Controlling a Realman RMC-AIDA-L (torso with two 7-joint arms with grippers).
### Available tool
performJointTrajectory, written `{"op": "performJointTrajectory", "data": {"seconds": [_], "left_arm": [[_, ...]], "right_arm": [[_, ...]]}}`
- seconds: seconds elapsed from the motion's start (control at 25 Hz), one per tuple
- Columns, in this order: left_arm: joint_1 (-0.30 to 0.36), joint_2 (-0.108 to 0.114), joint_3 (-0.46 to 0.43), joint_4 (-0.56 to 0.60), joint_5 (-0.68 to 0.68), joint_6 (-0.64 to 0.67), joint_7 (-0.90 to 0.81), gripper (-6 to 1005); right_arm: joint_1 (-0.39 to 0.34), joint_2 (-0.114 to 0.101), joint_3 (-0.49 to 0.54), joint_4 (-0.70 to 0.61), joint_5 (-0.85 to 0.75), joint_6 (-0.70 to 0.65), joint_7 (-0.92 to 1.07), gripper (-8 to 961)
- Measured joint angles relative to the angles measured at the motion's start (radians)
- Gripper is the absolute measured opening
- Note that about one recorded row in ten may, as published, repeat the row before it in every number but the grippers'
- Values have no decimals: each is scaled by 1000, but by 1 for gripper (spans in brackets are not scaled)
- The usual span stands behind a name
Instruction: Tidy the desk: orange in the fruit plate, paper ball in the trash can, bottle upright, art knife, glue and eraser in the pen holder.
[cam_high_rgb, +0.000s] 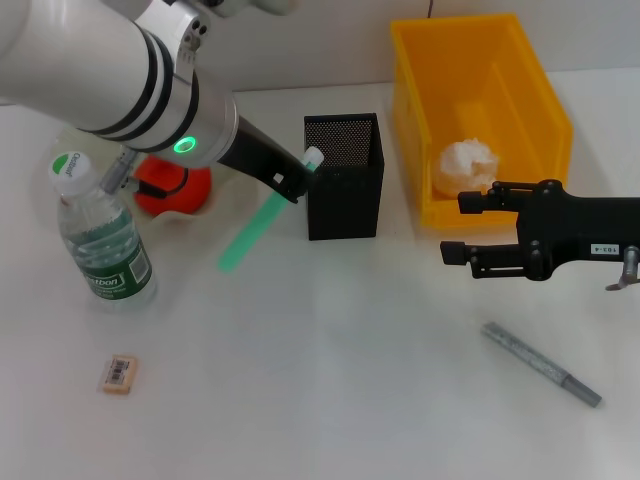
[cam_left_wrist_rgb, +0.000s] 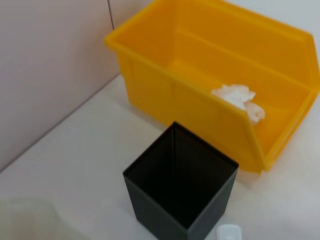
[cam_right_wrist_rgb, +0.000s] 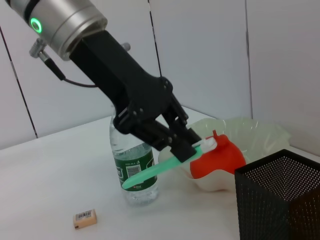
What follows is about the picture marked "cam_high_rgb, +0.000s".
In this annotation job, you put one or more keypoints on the white paper ball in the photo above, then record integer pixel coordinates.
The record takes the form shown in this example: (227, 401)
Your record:
(465, 165)

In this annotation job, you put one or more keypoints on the white and silver left robot arm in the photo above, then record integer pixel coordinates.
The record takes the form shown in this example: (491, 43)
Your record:
(100, 65)

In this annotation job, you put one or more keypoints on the clear water bottle green label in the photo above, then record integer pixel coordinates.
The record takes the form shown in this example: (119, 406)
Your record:
(105, 250)

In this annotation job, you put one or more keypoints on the yellow plastic storage bin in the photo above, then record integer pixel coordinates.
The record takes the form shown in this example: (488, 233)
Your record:
(475, 75)

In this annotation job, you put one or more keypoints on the grey marker pen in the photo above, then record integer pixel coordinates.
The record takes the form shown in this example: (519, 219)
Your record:
(540, 365)

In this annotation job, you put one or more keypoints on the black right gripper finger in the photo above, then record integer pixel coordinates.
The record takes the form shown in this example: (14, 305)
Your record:
(505, 197)
(500, 260)

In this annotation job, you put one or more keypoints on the translucent green wavy fruit bowl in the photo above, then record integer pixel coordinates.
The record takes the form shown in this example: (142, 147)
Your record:
(230, 195)

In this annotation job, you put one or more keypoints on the black mesh pen holder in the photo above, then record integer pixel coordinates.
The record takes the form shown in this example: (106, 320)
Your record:
(345, 210)

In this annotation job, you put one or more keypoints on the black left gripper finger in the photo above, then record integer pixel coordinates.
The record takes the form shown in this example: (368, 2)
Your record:
(295, 182)

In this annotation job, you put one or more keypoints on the silver connector plug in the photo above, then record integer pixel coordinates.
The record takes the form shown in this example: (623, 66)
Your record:
(632, 262)
(117, 172)

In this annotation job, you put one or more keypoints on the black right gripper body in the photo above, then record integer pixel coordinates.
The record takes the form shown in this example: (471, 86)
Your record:
(575, 225)

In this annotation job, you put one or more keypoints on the beige eraser with barcode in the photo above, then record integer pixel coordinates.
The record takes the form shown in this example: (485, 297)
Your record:
(117, 374)

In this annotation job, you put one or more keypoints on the red-orange fruit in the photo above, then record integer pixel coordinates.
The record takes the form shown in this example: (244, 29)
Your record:
(192, 195)

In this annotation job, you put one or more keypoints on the light green pen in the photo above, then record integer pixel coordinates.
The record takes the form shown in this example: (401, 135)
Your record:
(250, 235)

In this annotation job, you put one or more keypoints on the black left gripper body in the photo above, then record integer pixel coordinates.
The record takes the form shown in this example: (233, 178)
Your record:
(255, 155)

